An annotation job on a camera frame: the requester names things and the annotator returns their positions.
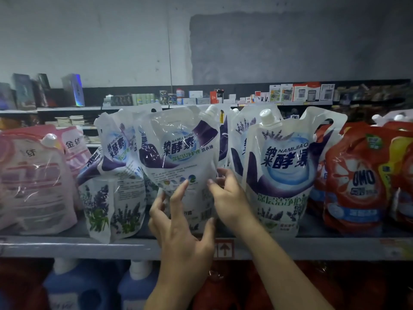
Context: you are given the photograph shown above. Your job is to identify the person's right forearm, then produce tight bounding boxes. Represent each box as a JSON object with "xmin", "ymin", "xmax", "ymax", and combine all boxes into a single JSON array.
[{"xmin": 234, "ymin": 213, "xmax": 336, "ymax": 310}]

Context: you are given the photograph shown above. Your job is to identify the grey metal shelf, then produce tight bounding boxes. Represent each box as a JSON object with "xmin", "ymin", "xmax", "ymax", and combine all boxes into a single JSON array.
[{"xmin": 0, "ymin": 206, "xmax": 413, "ymax": 310}]

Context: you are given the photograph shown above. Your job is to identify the large red detergent bottle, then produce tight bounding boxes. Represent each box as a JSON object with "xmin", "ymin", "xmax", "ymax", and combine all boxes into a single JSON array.
[{"xmin": 0, "ymin": 258, "xmax": 47, "ymax": 310}]

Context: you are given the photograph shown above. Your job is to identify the row of boxed goods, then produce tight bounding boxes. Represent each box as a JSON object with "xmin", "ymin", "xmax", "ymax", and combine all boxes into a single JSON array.
[{"xmin": 0, "ymin": 72, "xmax": 86, "ymax": 111}]

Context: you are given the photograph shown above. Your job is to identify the person's right hand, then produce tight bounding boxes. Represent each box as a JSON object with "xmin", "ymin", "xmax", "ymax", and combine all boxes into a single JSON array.
[{"xmin": 206, "ymin": 167, "xmax": 260, "ymax": 234}]

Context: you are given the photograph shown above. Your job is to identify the row of small bottles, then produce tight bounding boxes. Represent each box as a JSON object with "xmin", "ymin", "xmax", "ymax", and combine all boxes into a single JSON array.
[{"xmin": 332, "ymin": 84, "xmax": 413, "ymax": 123}]

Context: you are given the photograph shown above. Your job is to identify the dark background shelf unit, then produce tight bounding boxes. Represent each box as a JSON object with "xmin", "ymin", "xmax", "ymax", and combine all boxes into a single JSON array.
[{"xmin": 0, "ymin": 78, "xmax": 413, "ymax": 149}]

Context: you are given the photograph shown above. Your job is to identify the row of red detergent bottles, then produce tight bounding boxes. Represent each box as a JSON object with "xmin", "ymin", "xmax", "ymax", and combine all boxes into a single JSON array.
[{"xmin": 192, "ymin": 258, "xmax": 413, "ymax": 310}]

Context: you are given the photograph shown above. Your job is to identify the row of colourful boxes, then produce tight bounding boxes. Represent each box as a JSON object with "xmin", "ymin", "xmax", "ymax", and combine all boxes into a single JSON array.
[{"xmin": 0, "ymin": 115, "xmax": 40, "ymax": 132}]

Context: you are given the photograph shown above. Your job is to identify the stacks of folded white packs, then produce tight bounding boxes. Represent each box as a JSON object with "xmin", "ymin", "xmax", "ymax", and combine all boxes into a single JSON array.
[{"xmin": 45, "ymin": 115, "xmax": 103, "ymax": 147}]

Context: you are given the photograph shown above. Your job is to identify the person's left hand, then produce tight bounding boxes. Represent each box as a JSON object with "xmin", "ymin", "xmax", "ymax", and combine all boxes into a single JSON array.
[{"xmin": 148, "ymin": 179, "xmax": 217, "ymax": 300}]

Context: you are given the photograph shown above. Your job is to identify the white lavender detergent pouches group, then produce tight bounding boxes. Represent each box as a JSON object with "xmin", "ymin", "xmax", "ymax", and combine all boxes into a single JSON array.
[{"xmin": 76, "ymin": 103, "xmax": 285, "ymax": 245}]

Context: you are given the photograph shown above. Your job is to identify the red-framed price tag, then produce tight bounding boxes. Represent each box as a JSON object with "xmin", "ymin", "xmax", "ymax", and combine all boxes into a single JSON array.
[
  {"xmin": 214, "ymin": 238, "xmax": 236, "ymax": 260},
  {"xmin": 379, "ymin": 238, "xmax": 413, "ymax": 260}
]

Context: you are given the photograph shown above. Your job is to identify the pink softener pouch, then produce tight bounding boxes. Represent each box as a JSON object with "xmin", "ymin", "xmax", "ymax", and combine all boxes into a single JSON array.
[
  {"xmin": 55, "ymin": 126, "xmax": 93, "ymax": 212},
  {"xmin": 0, "ymin": 124, "xmax": 80, "ymax": 236}
]

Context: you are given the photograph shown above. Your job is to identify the row of small toiletry boxes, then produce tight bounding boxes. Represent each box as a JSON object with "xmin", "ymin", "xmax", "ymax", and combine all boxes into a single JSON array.
[{"xmin": 103, "ymin": 82, "xmax": 336, "ymax": 107}]

